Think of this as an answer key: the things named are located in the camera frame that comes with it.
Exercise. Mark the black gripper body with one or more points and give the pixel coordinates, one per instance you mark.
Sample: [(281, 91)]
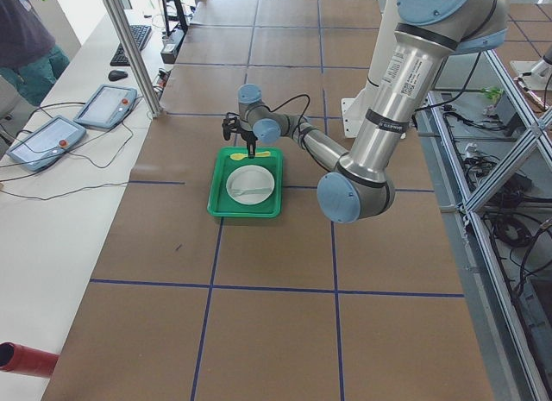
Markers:
[(248, 138)]

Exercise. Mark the yellow plastic spoon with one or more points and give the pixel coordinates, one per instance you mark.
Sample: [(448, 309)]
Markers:
[(243, 156)]

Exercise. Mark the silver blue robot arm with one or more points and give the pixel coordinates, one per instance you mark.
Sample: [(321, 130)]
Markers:
[(424, 33)]

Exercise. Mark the white round plate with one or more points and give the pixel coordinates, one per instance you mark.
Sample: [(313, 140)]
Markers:
[(248, 177)]

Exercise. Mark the green plastic tray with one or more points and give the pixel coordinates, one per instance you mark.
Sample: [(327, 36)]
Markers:
[(221, 204)]

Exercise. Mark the far teach pendant tablet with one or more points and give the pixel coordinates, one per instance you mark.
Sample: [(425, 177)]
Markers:
[(107, 107)]

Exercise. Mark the teach pendant tablet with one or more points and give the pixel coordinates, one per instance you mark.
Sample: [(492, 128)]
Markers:
[(43, 147), (107, 107)]

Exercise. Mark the black computer mouse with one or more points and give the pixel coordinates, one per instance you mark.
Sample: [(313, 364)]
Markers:
[(116, 75)]

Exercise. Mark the near teach pendant tablet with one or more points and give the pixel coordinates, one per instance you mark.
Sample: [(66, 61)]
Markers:
[(43, 147)]

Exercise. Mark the person in dark shirt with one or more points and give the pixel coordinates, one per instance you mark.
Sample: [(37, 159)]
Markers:
[(31, 61)]

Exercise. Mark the red cylinder tube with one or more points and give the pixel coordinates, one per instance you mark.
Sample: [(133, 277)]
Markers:
[(16, 358)]

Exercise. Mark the aluminium frame post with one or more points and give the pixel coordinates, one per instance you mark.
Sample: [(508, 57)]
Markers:
[(118, 17)]

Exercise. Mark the aluminium frame rail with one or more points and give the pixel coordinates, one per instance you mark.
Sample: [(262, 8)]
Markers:
[(489, 151)]

